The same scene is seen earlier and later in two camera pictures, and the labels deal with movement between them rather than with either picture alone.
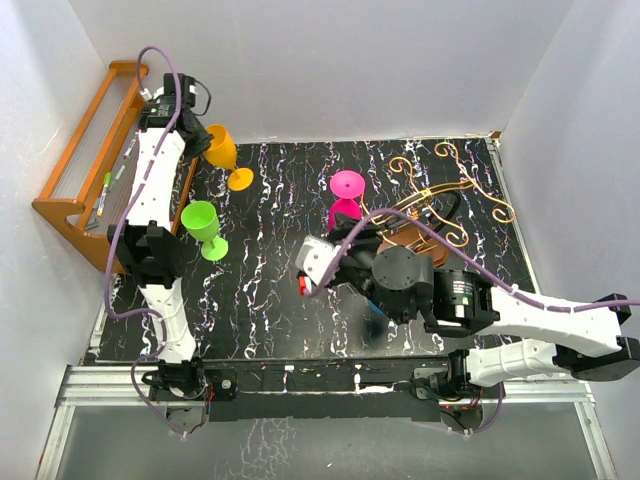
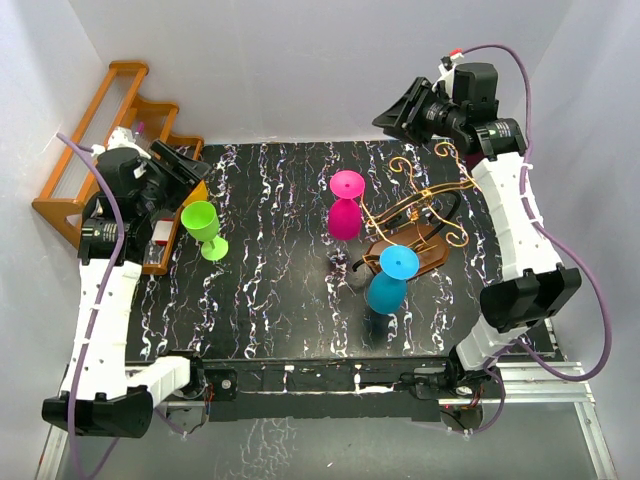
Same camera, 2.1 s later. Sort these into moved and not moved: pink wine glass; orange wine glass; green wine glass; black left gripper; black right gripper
Moved: orange wine glass; black left gripper; black right gripper
Not moved: pink wine glass; green wine glass
